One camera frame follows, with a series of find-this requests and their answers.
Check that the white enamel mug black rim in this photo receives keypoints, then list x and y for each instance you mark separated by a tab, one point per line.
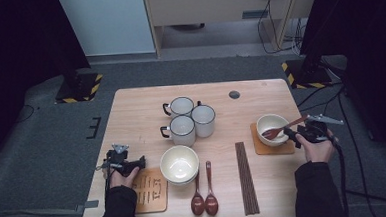
182	129
181	106
203	119

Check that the red-brown wooden spoon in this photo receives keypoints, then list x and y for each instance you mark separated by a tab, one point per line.
197	205
270	133
211	204

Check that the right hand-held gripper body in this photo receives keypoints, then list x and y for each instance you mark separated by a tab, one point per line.
315	132

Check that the person's right hand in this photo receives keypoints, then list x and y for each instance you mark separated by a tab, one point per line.
316	152

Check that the cream ceramic bowl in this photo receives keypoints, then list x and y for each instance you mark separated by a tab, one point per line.
179	164
271	120
185	184

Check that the beige wooden desk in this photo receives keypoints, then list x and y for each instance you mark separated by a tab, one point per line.
209	7

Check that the person's left hand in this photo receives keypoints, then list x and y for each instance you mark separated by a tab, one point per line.
123	181

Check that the hazard striped stand base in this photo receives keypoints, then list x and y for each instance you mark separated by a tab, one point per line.
313	80
80	89

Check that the black curtain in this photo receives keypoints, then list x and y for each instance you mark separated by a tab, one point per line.
17	47
370	29

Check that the grey round table grommet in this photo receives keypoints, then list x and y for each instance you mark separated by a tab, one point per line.
234	94

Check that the dark round object under desk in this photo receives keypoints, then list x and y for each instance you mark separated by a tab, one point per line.
187	27

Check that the grey tape strip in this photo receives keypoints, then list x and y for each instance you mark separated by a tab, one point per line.
91	204

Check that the row of dark brown chopsticks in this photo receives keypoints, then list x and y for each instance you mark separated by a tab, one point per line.
246	179

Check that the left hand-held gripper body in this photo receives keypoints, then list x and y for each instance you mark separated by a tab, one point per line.
117	161

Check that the carved wooden coaster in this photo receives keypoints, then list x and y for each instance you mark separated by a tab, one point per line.
273	150
152	204

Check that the white partition panel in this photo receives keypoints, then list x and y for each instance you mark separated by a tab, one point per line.
109	22

